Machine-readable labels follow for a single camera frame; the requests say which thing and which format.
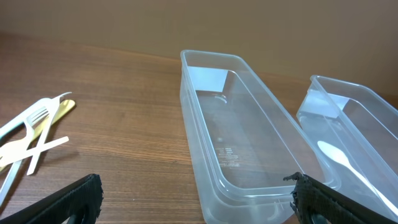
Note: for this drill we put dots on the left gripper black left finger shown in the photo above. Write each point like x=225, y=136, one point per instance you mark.
x=79, y=202

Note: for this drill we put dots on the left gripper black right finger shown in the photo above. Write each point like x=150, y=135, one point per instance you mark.
x=313, y=202

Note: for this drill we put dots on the right clear plastic container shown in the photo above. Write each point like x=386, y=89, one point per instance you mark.
x=363, y=125

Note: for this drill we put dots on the clear plastic container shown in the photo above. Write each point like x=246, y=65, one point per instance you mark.
x=363, y=125
x=243, y=143

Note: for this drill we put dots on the left clear plastic container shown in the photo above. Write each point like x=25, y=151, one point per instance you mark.
x=243, y=143

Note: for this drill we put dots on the white plastic fork crossing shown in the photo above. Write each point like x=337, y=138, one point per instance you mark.
x=9, y=157

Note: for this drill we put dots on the clear plastic fork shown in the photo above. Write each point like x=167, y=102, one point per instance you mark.
x=12, y=149

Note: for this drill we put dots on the yellow plastic fork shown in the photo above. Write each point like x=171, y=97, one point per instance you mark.
x=64, y=108

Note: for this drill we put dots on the white plastic fork left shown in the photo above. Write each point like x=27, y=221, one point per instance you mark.
x=21, y=119

